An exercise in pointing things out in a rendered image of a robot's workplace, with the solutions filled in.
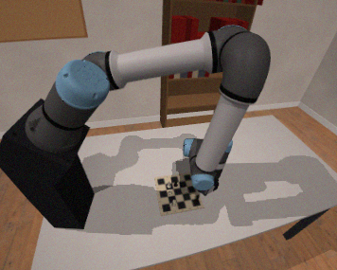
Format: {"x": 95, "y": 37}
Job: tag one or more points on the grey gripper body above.
{"x": 219, "y": 172}

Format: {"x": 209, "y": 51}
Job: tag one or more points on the black and cream chessboard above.
{"x": 184, "y": 200}

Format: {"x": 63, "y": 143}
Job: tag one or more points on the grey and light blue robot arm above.
{"x": 81, "y": 86}

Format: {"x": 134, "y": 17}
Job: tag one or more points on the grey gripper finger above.
{"x": 213, "y": 188}

